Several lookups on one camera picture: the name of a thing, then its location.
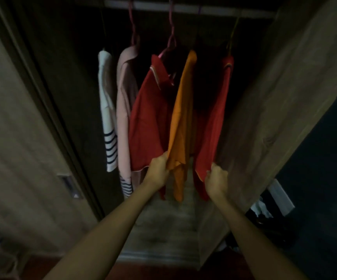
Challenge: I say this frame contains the red polo shirt white trim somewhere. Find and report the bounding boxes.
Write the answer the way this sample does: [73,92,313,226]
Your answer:
[128,54,175,200]

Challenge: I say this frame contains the metal closet rod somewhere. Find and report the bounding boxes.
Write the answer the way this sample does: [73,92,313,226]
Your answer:
[75,0,276,19]

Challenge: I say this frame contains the pink hanging shirt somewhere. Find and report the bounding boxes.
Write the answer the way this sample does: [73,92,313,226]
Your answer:
[116,44,141,184]

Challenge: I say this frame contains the pink clothes hanger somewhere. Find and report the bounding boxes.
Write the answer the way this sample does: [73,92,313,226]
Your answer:
[127,0,140,46]
[158,0,178,80]

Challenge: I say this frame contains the person's left forearm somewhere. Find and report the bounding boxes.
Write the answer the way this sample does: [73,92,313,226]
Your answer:
[43,180,158,280]

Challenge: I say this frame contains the person's right forearm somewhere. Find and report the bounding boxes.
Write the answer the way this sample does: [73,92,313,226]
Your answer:
[215,194,308,280]

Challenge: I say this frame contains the wooden wardrobe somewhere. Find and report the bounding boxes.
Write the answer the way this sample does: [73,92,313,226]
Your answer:
[11,0,277,261]

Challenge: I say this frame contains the wooden wardrobe door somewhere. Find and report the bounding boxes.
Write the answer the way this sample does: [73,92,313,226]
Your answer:
[0,6,99,257]
[197,0,337,270]

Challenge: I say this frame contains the red shirt with yellow trim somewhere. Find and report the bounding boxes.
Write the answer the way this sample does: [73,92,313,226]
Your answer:
[192,55,234,201]

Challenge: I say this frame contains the yellow clothes hanger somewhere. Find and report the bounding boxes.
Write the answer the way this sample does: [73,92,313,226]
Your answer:
[226,16,241,56]

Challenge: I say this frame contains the white navy striped shirt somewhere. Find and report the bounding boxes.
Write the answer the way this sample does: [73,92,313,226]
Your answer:
[98,50,134,199]

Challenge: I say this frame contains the person's right hand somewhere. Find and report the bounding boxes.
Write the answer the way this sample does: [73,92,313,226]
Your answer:
[205,163,229,202]

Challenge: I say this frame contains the metal door handle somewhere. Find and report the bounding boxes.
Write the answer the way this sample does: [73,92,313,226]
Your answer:
[57,172,83,199]

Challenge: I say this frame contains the person's left hand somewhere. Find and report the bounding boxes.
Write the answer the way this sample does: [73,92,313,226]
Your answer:
[143,151,170,192]

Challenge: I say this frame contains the orange shirt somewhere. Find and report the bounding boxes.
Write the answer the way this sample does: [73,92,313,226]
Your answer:
[166,50,197,203]

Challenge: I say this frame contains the white object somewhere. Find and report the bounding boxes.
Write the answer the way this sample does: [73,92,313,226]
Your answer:
[267,179,295,217]

